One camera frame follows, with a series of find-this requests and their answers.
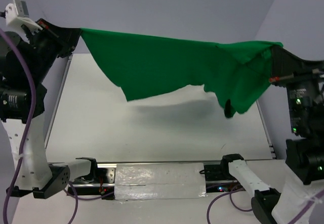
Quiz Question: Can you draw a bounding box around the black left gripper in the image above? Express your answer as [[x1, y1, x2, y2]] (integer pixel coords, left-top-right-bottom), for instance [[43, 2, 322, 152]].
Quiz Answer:
[[25, 18, 82, 83]]

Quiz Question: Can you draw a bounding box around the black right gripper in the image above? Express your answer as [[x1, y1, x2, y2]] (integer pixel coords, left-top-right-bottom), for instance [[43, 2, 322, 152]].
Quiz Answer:
[[268, 40, 324, 130]]

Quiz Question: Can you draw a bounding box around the green t shirt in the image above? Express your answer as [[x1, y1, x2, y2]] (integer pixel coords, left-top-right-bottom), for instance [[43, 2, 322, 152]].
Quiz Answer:
[[82, 28, 282, 118]]

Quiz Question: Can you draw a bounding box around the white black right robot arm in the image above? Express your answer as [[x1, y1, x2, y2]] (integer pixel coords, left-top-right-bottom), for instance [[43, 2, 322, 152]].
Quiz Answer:
[[220, 47, 323, 223]]

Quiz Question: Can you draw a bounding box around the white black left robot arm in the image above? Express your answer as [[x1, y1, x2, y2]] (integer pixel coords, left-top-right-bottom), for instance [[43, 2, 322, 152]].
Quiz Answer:
[[1, 19, 99, 199]]

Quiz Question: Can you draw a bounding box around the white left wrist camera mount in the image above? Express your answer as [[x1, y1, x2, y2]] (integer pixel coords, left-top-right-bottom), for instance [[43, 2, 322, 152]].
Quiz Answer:
[[5, 0, 42, 33]]

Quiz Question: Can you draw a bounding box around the aluminium table rail frame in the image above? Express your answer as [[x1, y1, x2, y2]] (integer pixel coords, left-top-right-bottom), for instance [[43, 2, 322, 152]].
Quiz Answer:
[[46, 54, 273, 163]]

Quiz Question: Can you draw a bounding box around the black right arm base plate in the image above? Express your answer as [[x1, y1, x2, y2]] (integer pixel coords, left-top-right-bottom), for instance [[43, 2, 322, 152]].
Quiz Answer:
[[199, 164, 242, 193]]

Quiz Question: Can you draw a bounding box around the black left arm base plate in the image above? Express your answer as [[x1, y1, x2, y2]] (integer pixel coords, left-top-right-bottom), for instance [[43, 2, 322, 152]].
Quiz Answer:
[[72, 163, 117, 200]]

